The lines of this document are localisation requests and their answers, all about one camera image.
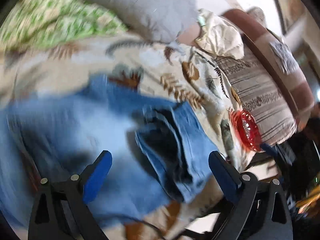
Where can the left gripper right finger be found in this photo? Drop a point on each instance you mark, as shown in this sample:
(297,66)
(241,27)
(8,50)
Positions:
(258,210)

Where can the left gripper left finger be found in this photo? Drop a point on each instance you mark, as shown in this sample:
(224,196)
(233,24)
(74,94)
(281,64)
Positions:
(48,219)

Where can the blue denim jeans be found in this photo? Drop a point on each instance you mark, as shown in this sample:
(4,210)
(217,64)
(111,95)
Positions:
(159,149)

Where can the red glass bowl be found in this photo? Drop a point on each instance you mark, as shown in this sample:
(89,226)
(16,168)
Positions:
(246,130)

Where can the brown striped sofa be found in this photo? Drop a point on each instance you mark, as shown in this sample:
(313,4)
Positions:
(278,101)

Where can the grey cloth on sofa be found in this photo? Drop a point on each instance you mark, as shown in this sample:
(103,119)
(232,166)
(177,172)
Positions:
(284,58)

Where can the leaf print beige blanket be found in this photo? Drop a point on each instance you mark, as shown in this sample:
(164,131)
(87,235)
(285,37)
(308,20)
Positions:
(178,76)

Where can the cream satin pillow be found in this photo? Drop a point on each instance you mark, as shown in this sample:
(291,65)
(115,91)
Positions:
(218,37)

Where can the green patterned quilt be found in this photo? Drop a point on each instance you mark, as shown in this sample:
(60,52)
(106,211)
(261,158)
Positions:
(43,24)

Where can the grey quilted pillow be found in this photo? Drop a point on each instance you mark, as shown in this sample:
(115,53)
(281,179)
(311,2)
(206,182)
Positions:
(155,20)

